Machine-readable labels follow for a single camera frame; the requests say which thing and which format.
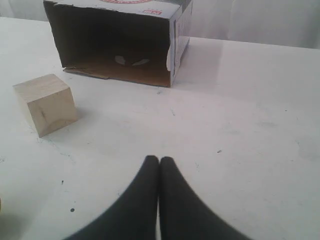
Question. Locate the wooden cube block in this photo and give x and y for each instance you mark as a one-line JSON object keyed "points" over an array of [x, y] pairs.
{"points": [[47, 103]]}

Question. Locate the open cardboard milk box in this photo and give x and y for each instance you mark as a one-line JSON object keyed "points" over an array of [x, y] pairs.
{"points": [[139, 41]]}

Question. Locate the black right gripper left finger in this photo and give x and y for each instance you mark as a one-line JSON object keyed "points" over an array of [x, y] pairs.
{"points": [[133, 215]]}

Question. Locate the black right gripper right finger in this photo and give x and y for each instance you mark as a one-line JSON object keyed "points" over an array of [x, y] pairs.
{"points": [[183, 216]]}

